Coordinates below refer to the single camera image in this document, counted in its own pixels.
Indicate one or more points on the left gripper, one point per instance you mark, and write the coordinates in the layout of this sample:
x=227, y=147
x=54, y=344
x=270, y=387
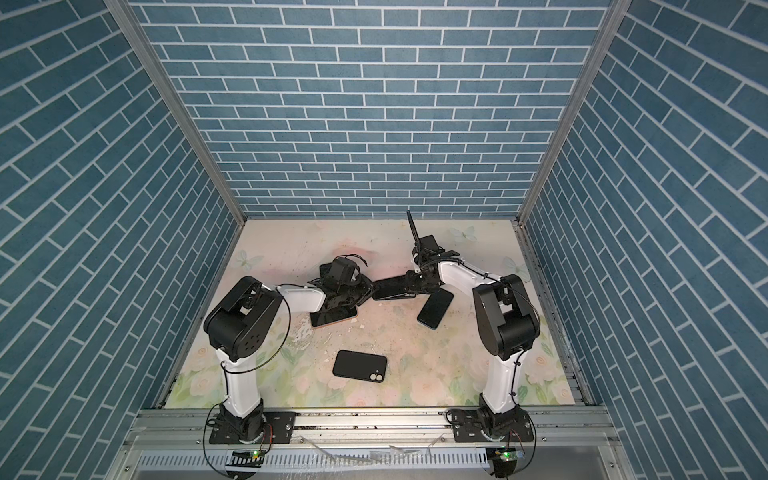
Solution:
x=366, y=287

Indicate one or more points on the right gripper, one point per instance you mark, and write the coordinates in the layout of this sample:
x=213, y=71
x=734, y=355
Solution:
x=412, y=287

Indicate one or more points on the black phone case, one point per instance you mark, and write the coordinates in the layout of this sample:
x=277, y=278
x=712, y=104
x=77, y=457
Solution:
x=360, y=366
x=393, y=295

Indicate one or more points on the blue-edged black phone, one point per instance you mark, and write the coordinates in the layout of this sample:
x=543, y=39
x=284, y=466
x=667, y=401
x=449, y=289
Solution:
x=435, y=308

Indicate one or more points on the purple-edged black phone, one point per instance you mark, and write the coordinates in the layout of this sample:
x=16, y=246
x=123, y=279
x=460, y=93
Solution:
x=332, y=315

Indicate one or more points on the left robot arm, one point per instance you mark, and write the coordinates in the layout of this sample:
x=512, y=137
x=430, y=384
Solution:
x=239, y=324

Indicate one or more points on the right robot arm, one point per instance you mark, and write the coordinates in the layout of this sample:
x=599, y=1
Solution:
x=507, y=324

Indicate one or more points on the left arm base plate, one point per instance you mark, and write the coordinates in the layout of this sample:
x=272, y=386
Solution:
x=257, y=428

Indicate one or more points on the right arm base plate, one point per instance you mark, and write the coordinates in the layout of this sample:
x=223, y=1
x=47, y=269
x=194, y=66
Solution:
x=481, y=424

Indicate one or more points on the aluminium front rail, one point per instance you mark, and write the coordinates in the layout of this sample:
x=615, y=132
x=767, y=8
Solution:
x=186, y=429

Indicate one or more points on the white slotted cable duct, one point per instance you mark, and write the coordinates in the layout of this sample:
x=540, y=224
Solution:
x=312, y=460

